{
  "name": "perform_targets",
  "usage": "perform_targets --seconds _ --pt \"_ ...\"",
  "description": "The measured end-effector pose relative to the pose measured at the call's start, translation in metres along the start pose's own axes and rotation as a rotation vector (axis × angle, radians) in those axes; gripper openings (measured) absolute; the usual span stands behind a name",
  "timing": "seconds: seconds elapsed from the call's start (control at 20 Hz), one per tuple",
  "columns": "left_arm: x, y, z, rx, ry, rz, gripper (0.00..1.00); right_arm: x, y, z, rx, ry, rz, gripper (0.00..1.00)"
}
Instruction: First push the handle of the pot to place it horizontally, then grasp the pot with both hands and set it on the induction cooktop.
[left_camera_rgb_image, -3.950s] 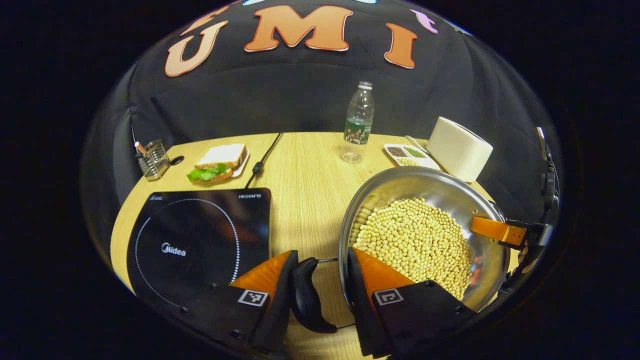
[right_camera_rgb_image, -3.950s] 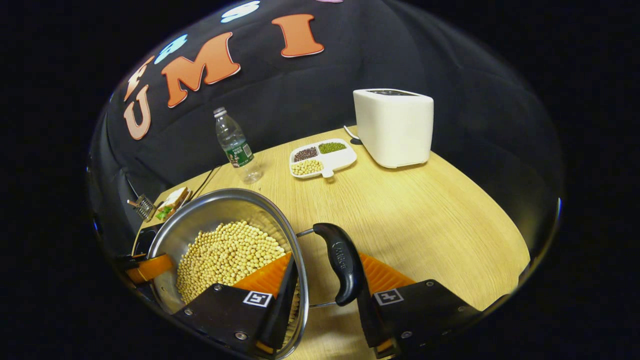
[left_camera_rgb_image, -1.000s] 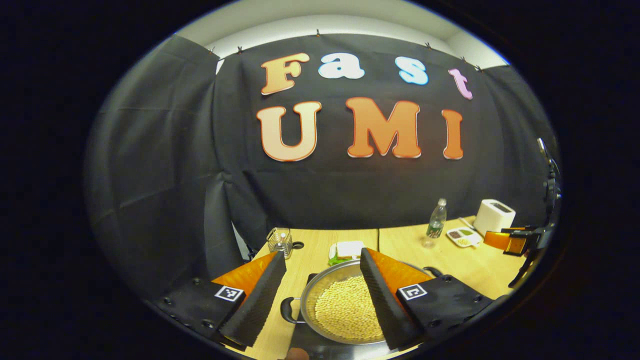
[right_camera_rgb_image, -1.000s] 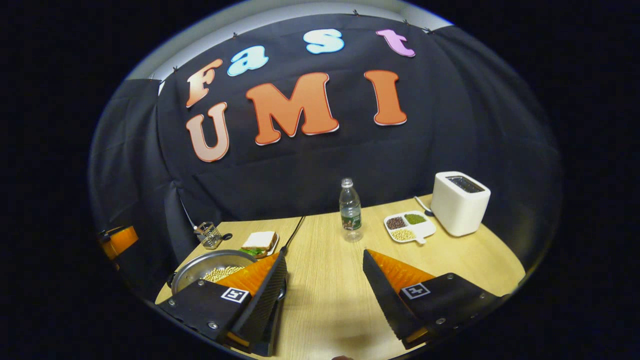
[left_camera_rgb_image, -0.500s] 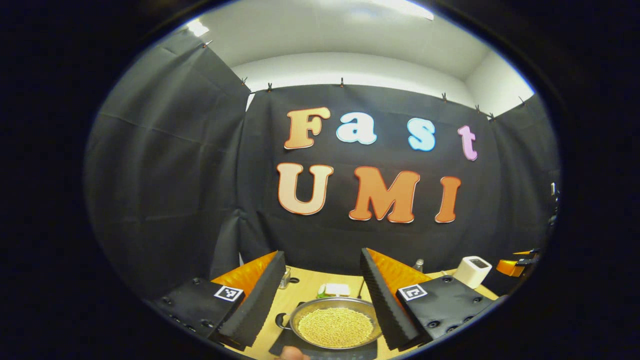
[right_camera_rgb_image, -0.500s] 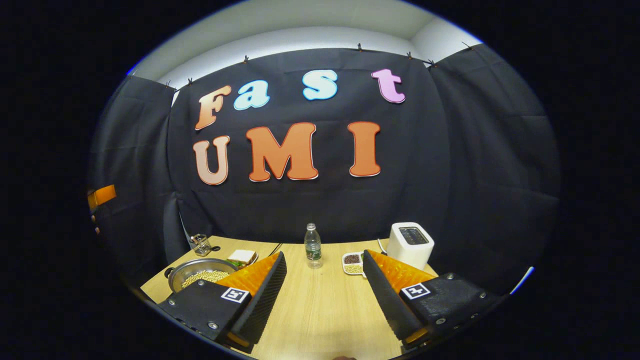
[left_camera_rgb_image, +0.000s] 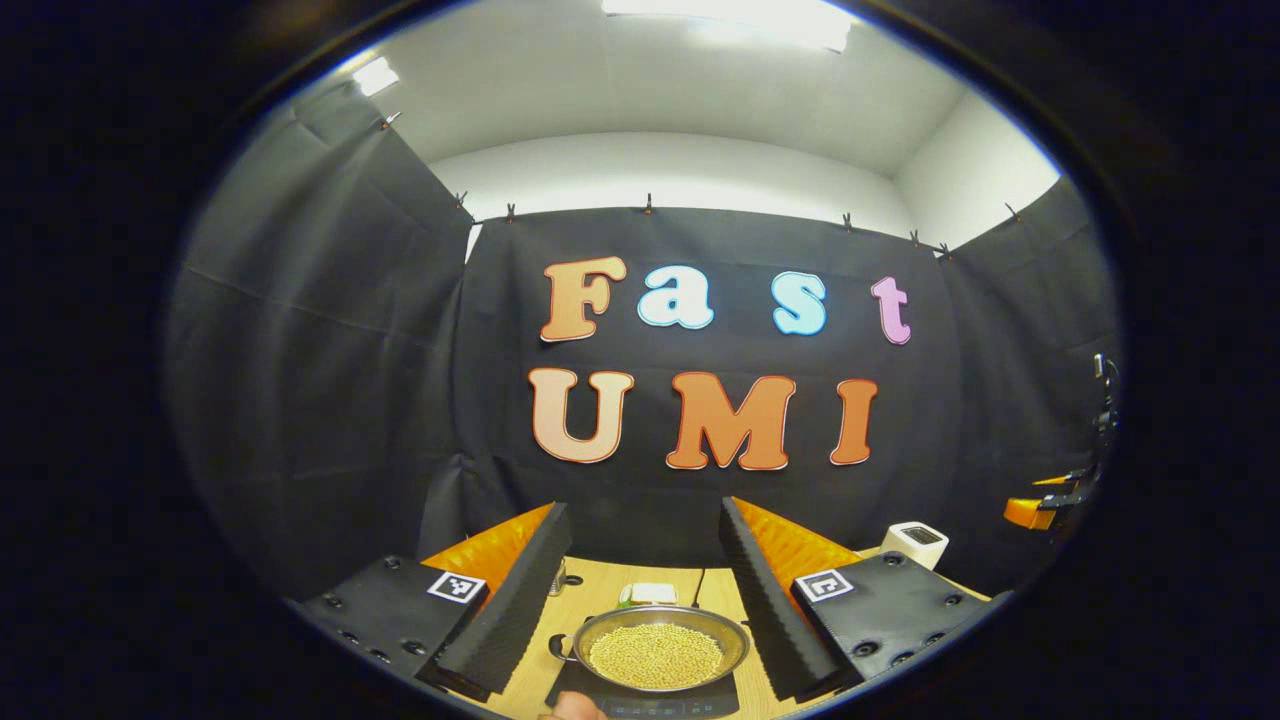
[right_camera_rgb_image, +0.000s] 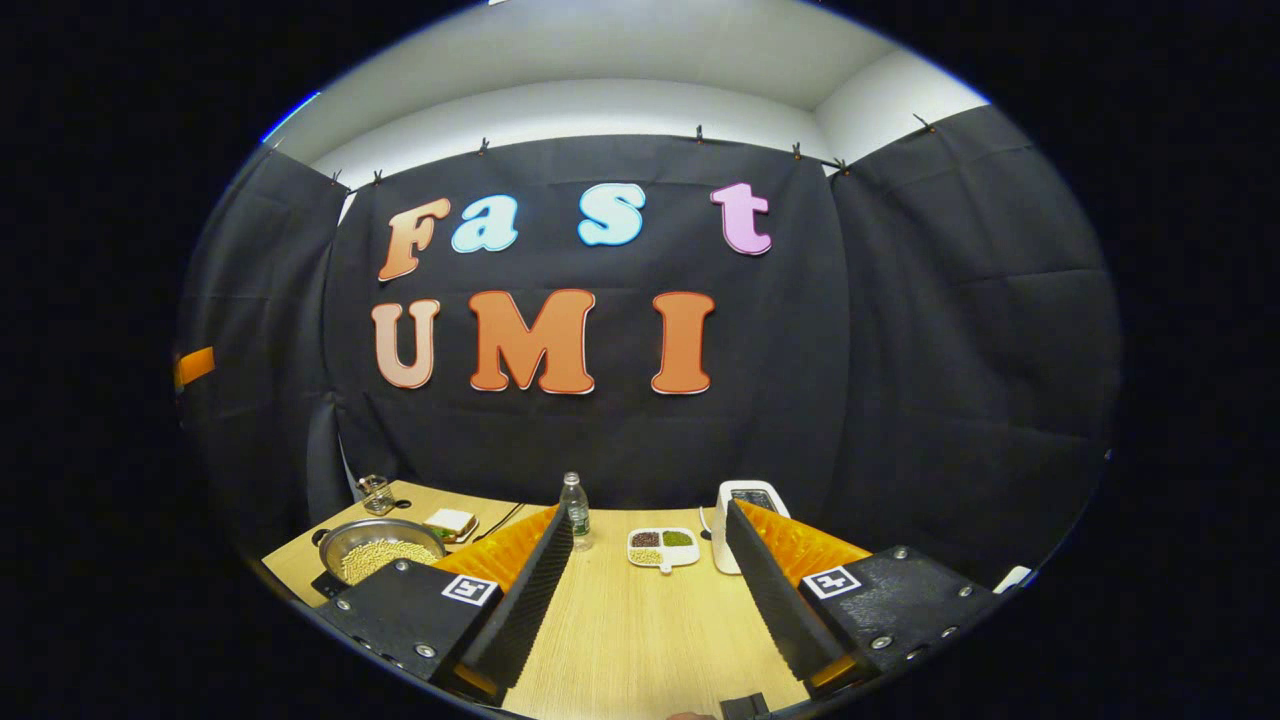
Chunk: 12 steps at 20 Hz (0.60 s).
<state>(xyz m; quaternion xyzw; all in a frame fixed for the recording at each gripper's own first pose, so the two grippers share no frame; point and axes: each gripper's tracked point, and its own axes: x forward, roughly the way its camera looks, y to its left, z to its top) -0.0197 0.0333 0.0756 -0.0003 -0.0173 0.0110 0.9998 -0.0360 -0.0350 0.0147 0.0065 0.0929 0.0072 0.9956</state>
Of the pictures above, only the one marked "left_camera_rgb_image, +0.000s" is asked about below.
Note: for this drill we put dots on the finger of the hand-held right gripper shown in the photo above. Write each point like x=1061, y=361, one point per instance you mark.
x=1028, y=513

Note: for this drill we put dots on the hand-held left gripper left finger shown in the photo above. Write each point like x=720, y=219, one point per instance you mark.
x=510, y=620

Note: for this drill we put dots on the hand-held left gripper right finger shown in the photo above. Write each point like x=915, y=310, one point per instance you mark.
x=765, y=610

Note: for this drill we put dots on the pile of yellow soybeans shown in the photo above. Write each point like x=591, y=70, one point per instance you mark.
x=655, y=655

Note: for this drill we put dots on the black induction cooktop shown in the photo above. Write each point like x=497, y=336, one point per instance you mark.
x=650, y=703

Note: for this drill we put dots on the sandwich on plate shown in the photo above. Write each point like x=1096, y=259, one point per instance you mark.
x=648, y=594

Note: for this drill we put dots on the white toaster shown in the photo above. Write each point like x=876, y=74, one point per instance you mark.
x=912, y=545

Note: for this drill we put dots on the black backdrop cloth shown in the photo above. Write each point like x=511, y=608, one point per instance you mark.
x=320, y=400

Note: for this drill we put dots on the row of backdrop clips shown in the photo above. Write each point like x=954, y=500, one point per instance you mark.
x=648, y=204

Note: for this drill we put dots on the large ceiling light panel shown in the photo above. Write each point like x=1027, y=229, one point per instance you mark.
x=730, y=15

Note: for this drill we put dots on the small ceiling light panel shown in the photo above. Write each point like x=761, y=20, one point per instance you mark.
x=375, y=76

